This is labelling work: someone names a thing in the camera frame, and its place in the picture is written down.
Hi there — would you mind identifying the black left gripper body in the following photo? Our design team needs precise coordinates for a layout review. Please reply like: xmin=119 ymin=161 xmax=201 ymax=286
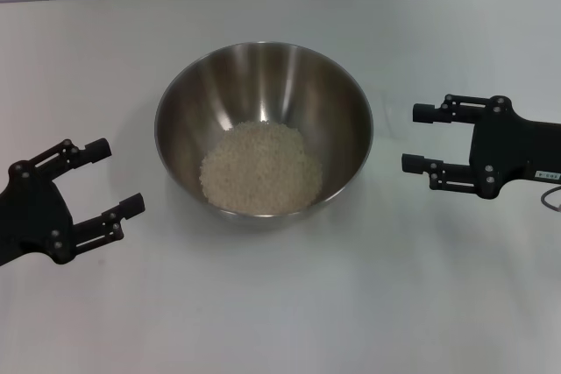
xmin=0 ymin=162 xmax=76 ymax=268

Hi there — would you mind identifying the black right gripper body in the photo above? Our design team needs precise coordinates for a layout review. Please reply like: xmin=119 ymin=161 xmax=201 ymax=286
xmin=468 ymin=95 xmax=561 ymax=201

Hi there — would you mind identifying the stainless steel mixing bowl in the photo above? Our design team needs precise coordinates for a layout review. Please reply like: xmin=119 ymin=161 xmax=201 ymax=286
xmin=153 ymin=40 xmax=375 ymax=231

